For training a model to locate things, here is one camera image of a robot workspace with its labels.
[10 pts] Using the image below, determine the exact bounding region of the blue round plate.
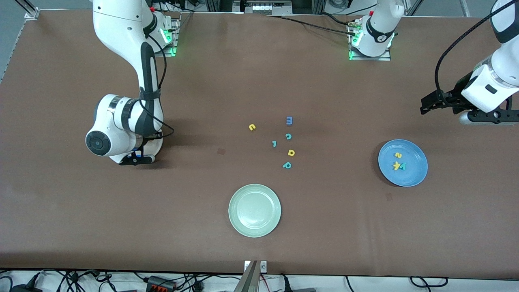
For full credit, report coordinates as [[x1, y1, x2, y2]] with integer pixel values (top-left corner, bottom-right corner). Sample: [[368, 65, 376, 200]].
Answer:
[[378, 139, 429, 187]]

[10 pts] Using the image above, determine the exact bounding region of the pale green round plate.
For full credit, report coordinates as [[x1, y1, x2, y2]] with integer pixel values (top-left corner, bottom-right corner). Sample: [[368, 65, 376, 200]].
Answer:
[[228, 184, 282, 238]]

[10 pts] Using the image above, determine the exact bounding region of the black red power strip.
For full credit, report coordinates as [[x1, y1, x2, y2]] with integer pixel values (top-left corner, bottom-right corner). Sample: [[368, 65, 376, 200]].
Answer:
[[146, 276, 177, 292]]

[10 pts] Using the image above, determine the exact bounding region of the silver connector box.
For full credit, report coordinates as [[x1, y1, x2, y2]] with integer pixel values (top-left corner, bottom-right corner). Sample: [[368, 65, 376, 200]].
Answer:
[[251, 2, 285, 15]]

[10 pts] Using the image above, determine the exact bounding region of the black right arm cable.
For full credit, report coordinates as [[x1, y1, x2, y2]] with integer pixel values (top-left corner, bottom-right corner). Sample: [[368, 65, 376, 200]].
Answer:
[[140, 32, 175, 140]]

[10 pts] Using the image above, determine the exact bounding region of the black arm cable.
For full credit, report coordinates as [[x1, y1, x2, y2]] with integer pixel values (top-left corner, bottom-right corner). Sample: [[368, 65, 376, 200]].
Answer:
[[140, 32, 175, 140], [435, 0, 500, 98]]

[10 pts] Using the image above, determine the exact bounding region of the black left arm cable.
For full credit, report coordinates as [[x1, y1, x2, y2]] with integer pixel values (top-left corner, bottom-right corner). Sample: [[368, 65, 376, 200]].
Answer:
[[435, 0, 500, 98]]

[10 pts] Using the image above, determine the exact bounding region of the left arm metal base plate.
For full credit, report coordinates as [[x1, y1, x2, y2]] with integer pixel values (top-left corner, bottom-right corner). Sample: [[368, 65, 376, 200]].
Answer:
[[349, 24, 392, 62]]

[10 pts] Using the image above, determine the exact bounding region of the thin black table cable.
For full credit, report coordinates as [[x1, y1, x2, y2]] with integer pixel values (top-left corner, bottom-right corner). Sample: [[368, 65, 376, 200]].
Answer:
[[318, 12, 357, 27]]

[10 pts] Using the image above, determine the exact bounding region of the black ribbed table cable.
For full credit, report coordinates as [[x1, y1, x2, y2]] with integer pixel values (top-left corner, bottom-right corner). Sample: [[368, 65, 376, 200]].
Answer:
[[266, 15, 358, 36]]

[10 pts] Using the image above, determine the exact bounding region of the grey metal camera post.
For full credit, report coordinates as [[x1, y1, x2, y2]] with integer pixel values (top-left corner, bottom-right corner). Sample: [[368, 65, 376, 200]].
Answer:
[[234, 260, 260, 292]]

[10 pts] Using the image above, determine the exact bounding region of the aluminium frame corner profile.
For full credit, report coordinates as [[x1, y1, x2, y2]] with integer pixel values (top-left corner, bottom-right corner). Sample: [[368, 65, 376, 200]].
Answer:
[[15, 0, 40, 21]]

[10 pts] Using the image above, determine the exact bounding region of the black looped floor cable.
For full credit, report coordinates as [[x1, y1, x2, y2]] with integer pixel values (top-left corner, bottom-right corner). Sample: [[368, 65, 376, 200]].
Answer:
[[409, 276, 449, 288]]

